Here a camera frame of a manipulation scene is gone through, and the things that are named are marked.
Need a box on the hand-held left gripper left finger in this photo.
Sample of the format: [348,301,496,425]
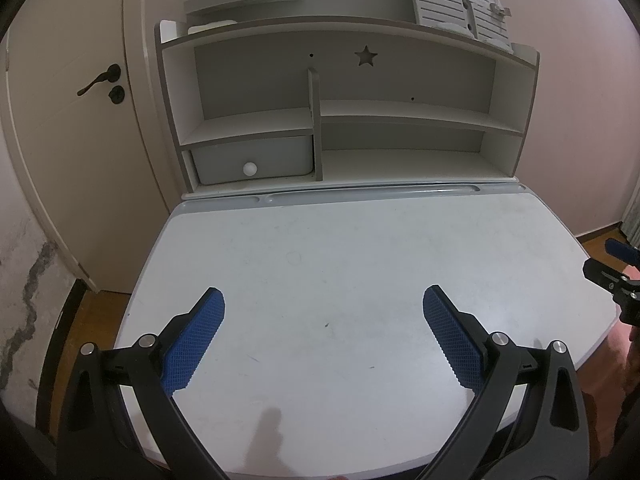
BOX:
[56,286,227,480]

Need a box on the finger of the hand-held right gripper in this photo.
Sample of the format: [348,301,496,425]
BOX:
[605,238,640,264]
[582,258,632,294]

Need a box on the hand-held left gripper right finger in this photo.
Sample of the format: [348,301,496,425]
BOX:
[416,284,587,480]

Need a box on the grey drawer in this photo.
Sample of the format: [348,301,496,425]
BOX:
[191,135,313,186]

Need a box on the white door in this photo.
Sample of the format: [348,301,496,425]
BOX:
[0,0,173,293]

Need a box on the white desk hutch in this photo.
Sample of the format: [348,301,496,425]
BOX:
[155,15,541,198]

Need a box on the grey slatted book stand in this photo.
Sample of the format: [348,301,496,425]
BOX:
[404,0,516,53]

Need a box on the white flat box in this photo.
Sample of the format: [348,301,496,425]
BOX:
[187,19,238,35]

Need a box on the black door handle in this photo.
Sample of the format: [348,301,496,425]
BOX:
[76,64,122,97]

